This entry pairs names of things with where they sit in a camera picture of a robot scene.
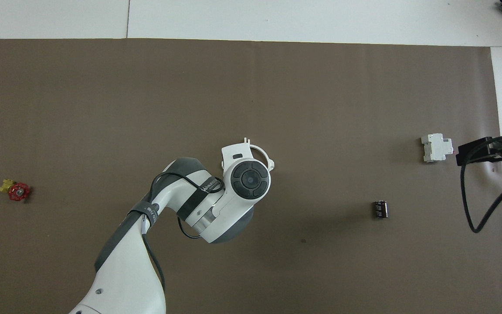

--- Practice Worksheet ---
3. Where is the brown paper mat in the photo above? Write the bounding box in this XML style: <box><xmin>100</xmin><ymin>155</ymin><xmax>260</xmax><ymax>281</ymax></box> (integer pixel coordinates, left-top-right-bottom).
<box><xmin>0</xmin><ymin>38</ymin><xmax>502</xmax><ymax>314</ymax></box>

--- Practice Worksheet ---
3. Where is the white half-ring pipe clamp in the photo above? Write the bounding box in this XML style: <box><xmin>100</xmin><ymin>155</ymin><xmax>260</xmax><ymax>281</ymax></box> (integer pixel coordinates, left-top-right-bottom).
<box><xmin>221</xmin><ymin>137</ymin><xmax>249</xmax><ymax>170</ymax></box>
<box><xmin>248</xmin><ymin>140</ymin><xmax>275</xmax><ymax>171</ymax></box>

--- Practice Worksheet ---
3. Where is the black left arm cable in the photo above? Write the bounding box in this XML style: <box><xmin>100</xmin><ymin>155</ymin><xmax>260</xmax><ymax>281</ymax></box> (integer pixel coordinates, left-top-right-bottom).
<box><xmin>140</xmin><ymin>171</ymin><xmax>225</xmax><ymax>293</ymax></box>

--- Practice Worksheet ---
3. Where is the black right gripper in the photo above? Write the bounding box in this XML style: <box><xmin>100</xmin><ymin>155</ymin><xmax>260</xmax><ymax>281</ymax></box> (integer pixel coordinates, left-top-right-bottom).
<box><xmin>456</xmin><ymin>118</ymin><xmax>502</xmax><ymax>167</ymax></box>

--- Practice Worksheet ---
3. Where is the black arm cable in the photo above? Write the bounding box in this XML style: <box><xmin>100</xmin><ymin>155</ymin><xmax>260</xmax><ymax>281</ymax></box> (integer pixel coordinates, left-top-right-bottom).
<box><xmin>140</xmin><ymin>171</ymin><xmax>225</xmax><ymax>293</ymax></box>
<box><xmin>460</xmin><ymin>133</ymin><xmax>502</xmax><ymax>233</ymax></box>

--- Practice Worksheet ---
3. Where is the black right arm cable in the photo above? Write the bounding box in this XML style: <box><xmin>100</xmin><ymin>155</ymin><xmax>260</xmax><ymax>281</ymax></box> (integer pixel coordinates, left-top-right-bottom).
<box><xmin>460</xmin><ymin>133</ymin><xmax>502</xmax><ymax>233</ymax></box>

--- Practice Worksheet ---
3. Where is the black cylindrical capacitor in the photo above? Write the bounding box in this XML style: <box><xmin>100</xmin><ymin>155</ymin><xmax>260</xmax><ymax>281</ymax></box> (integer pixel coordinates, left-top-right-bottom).
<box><xmin>372</xmin><ymin>200</ymin><xmax>389</xmax><ymax>219</ymax></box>

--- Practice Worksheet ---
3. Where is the red and yellow valve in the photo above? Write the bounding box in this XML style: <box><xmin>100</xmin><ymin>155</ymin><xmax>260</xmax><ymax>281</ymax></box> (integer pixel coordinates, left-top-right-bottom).
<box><xmin>0</xmin><ymin>178</ymin><xmax>32</xmax><ymax>202</ymax></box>

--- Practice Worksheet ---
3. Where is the white circuit breaker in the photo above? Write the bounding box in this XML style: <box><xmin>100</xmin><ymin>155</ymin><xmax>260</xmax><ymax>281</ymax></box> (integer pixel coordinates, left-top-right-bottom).
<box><xmin>421</xmin><ymin>133</ymin><xmax>455</xmax><ymax>163</ymax></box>

